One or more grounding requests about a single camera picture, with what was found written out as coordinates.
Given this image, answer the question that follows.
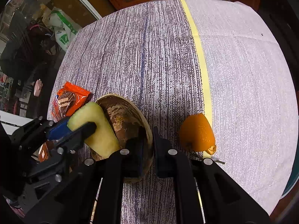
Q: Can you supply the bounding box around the orange peel piece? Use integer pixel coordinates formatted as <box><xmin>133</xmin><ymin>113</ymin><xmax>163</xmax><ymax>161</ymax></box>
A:
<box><xmin>178</xmin><ymin>113</ymin><xmax>216</xmax><ymax>155</ymax></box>

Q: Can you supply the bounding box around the teal trash bin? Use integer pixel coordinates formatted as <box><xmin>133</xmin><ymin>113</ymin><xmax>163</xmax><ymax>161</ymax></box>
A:
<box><xmin>280</xmin><ymin>165</ymin><xmax>299</xmax><ymax>199</ymax></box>

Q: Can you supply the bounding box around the glass sliding door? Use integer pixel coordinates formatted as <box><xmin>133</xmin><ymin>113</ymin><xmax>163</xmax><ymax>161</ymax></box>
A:
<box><xmin>0</xmin><ymin>0</ymin><xmax>102</xmax><ymax>136</ymax></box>

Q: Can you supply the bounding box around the green white sack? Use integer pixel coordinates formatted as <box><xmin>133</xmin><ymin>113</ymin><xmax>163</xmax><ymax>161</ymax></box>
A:
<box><xmin>49</xmin><ymin>7</ymin><xmax>82</xmax><ymax>52</ymax></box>

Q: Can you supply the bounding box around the brown printed card box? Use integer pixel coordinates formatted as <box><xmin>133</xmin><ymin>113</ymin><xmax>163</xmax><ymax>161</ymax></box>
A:
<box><xmin>38</xmin><ymin>141</ymin><xmax>54</xmax><ymax>162</ymax></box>

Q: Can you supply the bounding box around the orange wafer snack wrapper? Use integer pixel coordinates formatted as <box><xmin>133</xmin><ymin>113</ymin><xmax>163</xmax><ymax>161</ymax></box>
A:
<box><xmin>51</xmin><ymin>81</ymin><xmax>92</xmax><ymax>121</ymax></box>

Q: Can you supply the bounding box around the brown coconut shell half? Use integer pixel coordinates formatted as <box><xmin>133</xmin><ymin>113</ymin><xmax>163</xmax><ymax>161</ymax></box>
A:
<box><xmin>90</xmin><ymin>94</ymin><xmax>153</xmax><ymax>183</ymax></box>

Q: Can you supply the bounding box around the green melon rind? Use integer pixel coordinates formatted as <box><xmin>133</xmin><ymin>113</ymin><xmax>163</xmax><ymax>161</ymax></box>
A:
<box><xmin>67</xmin><ymin>102</ymin><xmax>121</xmax><ymax>159</ymax></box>

